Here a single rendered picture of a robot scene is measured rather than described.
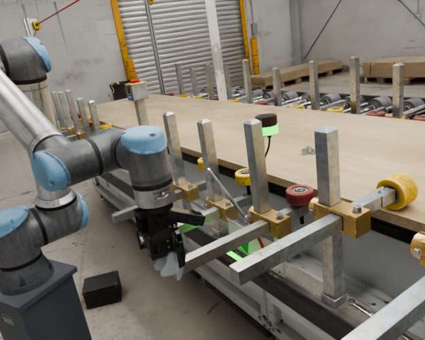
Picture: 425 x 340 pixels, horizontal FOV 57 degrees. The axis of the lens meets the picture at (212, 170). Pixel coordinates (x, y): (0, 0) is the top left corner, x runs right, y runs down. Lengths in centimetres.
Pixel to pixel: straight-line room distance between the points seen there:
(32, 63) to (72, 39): 754
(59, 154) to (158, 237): 27
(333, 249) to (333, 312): 16
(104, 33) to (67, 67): 108
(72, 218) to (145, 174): 79
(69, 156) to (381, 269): 86
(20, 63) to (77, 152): 54
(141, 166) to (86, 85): 813
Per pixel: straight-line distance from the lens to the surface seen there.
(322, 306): 105
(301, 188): 115
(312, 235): 82
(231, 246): 103
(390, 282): 121
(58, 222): 155
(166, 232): 89
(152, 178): 82
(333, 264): 98
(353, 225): 87
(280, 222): 106
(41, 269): 159
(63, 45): 885
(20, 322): 161
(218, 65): 285
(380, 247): 117
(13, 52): 135
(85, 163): 87
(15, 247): 153
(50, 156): 86
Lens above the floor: 136
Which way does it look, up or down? 19 degrees down
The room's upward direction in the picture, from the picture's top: 9 degrees counter-clockwise
